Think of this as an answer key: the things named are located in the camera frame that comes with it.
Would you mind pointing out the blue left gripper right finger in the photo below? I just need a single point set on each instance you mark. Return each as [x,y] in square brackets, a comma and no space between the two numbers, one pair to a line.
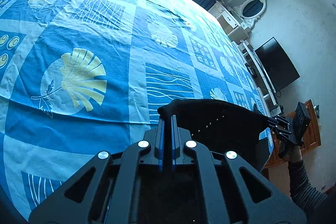
[176,143]

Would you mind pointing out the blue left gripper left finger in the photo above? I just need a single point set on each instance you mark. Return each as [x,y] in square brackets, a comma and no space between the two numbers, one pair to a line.
[159,143]

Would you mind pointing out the black pants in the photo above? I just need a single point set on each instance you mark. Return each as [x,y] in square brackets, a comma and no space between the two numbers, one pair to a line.
[222,126]

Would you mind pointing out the striped right forearm sleeve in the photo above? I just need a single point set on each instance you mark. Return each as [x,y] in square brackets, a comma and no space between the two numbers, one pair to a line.
[302,193]

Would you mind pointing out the person right hand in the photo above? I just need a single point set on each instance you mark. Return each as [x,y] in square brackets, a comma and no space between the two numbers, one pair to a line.
[295,154]

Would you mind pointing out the brown wooden cabinet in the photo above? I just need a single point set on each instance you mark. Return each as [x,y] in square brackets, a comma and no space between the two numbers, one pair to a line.
[311,138]

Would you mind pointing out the white tv stand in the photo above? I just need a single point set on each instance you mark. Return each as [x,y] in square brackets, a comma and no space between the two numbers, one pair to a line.
[263,83]

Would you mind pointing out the black flat television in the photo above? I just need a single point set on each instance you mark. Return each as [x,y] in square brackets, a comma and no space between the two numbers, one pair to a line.
[278,66]

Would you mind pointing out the blue patterned bed sheet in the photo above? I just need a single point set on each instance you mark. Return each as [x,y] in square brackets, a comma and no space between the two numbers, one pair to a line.
[83,76]

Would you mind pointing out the white dressing table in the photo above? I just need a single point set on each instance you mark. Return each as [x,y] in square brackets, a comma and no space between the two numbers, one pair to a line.
[231,23]

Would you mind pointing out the white oval vanity mirror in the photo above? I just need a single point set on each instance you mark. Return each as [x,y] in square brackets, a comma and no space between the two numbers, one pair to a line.
[250,11]

